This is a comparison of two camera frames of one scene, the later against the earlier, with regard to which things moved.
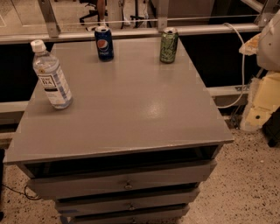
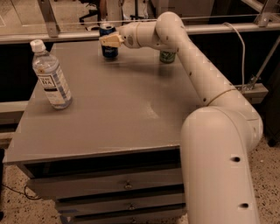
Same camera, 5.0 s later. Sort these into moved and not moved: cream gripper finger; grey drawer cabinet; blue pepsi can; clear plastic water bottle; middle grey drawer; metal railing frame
Moved: blue pepsi can; cream gripper finger
Not moved: metal railing frame; middle grey drawer; grey drawer cabinet; clear plastic water bottle
